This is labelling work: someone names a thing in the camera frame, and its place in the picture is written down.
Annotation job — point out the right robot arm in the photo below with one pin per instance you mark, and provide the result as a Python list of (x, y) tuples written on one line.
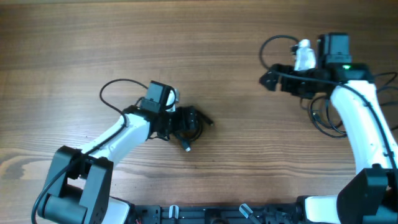
[(370, 197)]

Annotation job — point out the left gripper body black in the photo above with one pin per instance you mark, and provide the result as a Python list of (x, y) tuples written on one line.
[(177, 122)]

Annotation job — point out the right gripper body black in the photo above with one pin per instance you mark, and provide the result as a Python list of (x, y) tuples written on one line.
[(303, 88)]

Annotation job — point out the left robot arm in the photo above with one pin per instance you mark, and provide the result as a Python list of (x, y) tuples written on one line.
[(77, 186)]

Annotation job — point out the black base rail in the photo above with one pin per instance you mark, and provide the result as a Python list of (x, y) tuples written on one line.
[(174, 214)]

